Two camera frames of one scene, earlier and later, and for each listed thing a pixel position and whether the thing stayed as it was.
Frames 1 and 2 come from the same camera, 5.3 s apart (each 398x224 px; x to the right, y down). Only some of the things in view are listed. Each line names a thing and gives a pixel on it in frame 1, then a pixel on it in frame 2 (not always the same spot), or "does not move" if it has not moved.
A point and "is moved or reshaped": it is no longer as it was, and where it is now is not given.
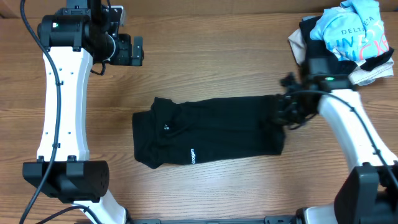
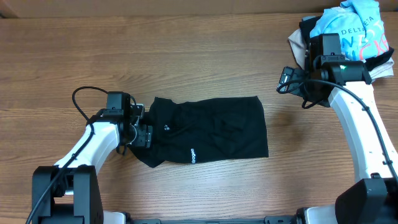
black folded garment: (316, 48) does not move
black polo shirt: (198, 131) is moved or reshaped
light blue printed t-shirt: (353, 30) does not move
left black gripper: (137, 48) → (146, 135)
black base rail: (278, 219) does not move
